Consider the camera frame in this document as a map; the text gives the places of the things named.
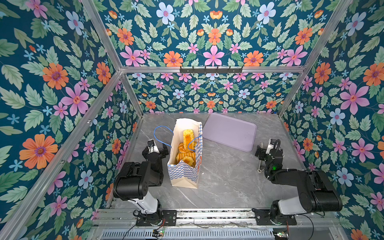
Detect black hook rail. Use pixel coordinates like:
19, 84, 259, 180
179, 66, 243, 74

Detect lilac plastic tray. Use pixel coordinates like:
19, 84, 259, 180
203, 113, 257, 152

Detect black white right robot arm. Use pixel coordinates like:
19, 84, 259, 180
252, 146, 343, 226

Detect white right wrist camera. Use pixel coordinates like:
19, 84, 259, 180
267, 139, 277, 151

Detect long ridged baguette bread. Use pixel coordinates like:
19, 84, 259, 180
176, 152, 196, 168

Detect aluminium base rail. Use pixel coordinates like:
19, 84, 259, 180
88, 208, 348, 240

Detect aluminium frame profile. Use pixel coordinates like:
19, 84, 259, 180
1, 1, 349, 240

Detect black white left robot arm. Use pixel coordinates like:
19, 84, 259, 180
113, 140, 177, 227

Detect steel tongs with beige tips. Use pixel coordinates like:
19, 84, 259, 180
255, 143, 266, 173

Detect blue checkered paper bag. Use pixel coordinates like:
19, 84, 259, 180
165, 118, 203, 189

